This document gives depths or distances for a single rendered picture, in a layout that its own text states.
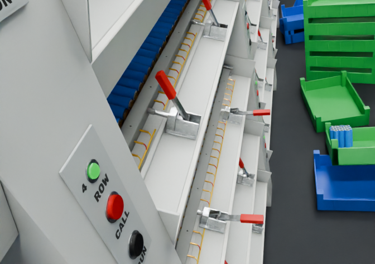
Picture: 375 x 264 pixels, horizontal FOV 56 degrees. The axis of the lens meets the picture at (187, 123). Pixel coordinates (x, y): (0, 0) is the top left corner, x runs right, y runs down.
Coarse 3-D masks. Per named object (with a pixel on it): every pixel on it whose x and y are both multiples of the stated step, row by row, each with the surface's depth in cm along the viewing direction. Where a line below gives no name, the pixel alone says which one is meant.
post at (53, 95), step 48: (48, 0) 19; (0, 48) 16; (48, 48) 18; (0, 96) 15; (48, 96) 18; (96, 96) 22; (0, 144) 15; (48, 144) 18; (48, 192) 18; (144, 192) 28; (48, 240) 18; (96, 240) 22
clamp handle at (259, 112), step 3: (237, 111) 75; (243, 111) 76; (246, 111) 76; (249, 111) 75; (252, 111) 75; (255, 111) 75; (258, 111) 74; (261, 111) 74; (264, 111) 74; (267, 111) 74; (270, 111) 74; (240, 114) 75; (243, 114) 75; (246, 114) 75; (249, 114) 75; (252, 114) 75; (255, 114) 74; (258, 114) 74; (261, 114) 74; (264, 114) 74; (267, 114) 74
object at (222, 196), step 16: (224, 64) 88; (240, 64) 88; (240, 80) 89; (240, 96) 84; (240, 128) 76; (224, 144) 71; (240, 144) 72; (224, 160) 68; (224, 176) 65; (208, 192) 62; (224, 192) 62; (224, 208) 60; (208, 240) 55; (224, 240) 56; (208, 256) 53; (224, 256) 54
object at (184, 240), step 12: (228, 72) 87; (228, 84) 85; (216, 96) 79; (216, 108) 76; (216, 120) 73; (204, 144) 67; (204, 156) 65; (204, 168) 63; (216, 168) 65; (204, 180) 61; (192, 192) 59; (192, 204) 57; (192, 216) 55; (192, 228) 54; (204, 228) 56; (180, 240) 52; (180, 252) 51
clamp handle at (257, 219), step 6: (216, 216) 56; (222, 216) 56; (228, 216) 56; (234, 216) 56; (240, 216) 55; (246, 216) 55; (252, 216) 55; (258, 216) 54; (246, 222) 55; (252, 222) 54; (258, 222) 54
